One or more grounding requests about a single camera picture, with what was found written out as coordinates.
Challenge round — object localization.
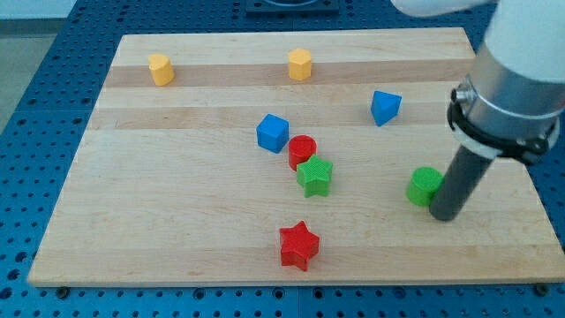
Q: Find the green cylinder block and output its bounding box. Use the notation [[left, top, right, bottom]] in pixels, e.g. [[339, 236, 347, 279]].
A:
[[406, 166, 443, 207]]

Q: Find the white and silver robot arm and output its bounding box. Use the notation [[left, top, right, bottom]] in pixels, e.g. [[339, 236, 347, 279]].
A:
[[448, 0, 564, 164]]

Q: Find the light wooden board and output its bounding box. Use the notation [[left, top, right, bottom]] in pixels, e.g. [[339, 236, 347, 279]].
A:
[[27, 28, 564, 287]]

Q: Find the red cylinder block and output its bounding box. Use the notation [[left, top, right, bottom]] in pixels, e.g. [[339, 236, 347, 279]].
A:
[[288, 135, 317, 170]]

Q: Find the blue cube block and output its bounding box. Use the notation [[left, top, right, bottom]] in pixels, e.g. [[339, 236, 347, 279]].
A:
[[256, 114, 290, 154]]

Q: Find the green star block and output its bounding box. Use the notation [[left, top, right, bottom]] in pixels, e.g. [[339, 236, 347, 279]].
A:
[[297, 155, 333, 198]]

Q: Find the red star block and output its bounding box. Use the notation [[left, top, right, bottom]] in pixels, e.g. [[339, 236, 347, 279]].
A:
[[279, 221, 320, 271]]

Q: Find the yellow hexagonal block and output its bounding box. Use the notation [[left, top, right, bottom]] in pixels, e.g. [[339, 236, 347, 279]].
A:
[[288, 48, 312, 80]]

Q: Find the blue triangular prism block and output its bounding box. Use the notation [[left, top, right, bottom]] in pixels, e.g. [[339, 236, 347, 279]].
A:
[[371, 91, 402, 126]]

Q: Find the yellow heart-shaped block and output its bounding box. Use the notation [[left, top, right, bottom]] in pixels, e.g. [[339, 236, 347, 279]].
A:
[[148, 54, 175, 87]]

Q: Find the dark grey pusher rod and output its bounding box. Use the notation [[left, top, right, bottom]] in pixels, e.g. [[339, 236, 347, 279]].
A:
[[429, 146, 493, 222]]

